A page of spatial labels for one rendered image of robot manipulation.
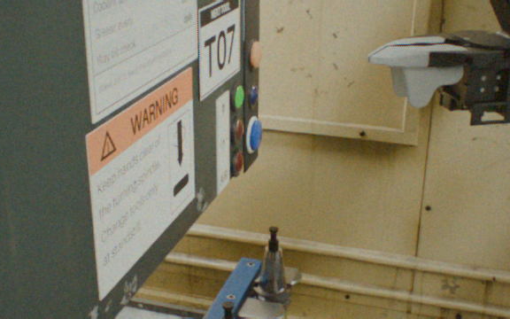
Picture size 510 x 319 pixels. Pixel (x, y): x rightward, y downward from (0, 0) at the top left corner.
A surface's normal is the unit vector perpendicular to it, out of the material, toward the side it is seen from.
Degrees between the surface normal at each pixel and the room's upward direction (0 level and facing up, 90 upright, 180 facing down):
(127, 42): 90
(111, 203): 90
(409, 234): 90
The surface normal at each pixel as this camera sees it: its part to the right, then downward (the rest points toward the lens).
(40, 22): 0.96, 0.11
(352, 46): -0.29, 0.36
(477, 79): 0.22, 0.36
